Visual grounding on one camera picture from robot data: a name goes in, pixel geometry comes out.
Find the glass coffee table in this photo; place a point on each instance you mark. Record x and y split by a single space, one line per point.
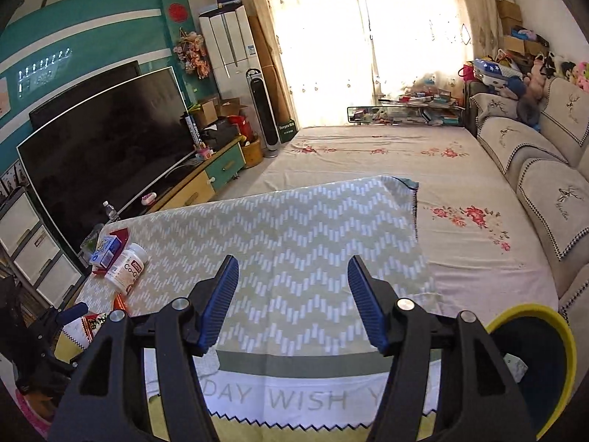
405 117

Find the dark green box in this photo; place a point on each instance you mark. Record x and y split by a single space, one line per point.
286 132

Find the pink flower decoration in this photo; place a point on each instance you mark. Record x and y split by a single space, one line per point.
191 55

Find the yellow green tv cabinet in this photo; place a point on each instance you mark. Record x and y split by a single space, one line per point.
221 165

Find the row of stuffed toys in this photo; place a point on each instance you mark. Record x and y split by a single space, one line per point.
566 69

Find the blue bin liner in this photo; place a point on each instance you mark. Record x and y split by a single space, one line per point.
543 377

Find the floral bedsheet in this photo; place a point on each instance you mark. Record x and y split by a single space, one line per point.
460 262

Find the yellow basket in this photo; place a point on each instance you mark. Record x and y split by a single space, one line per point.
252 155

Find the white paper scrap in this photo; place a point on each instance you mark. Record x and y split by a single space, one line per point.
515 368

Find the red packet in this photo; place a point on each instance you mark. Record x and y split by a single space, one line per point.
120 237

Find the beige sofa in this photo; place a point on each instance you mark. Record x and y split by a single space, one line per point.
543 188

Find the pink handbag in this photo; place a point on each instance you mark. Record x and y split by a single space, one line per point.
465 74

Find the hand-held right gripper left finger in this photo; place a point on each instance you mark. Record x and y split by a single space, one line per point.
221 304

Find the yellow trash bin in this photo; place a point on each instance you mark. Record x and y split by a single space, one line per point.
520 313

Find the red box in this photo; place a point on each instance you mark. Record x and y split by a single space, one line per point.
240 125

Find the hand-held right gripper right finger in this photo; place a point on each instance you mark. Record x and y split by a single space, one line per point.
368 304

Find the stack of cardboard boxes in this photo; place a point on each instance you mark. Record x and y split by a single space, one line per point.
510 18

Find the blue white small carton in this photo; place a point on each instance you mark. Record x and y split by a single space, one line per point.
105 251

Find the yellow mat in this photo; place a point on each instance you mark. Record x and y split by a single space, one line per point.
285 430

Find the white tower fan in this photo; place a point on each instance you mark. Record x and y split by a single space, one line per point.
264 110

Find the orange packet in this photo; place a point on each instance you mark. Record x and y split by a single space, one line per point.
119 303

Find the pile of books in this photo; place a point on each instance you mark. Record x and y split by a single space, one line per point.
428 90

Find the sheer cream curtain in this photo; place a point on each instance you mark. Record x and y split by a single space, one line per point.
345 32

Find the white zigzag snack packet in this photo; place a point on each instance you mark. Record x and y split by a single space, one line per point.
80 336

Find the blue star patterned bag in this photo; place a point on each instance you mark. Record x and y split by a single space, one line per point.
497 68

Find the white jar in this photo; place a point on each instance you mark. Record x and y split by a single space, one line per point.
126 267

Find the red round wall ornament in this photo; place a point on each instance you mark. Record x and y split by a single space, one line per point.
178 13

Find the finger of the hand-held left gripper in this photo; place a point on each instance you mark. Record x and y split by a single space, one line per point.
73 311

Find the clear plastic bag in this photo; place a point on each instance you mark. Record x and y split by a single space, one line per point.
92 241

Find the open cardboard box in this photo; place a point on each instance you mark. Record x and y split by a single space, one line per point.
209 110

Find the small pink object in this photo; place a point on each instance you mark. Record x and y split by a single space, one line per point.
149 199

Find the chevron patterned cloth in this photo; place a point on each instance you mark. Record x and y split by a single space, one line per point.
299 239

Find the black television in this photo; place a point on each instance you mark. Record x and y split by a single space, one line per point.
106 156

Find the clear water bottle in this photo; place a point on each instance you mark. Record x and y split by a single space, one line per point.
110 212

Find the white drawer unit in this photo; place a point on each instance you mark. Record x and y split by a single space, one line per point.
37 248

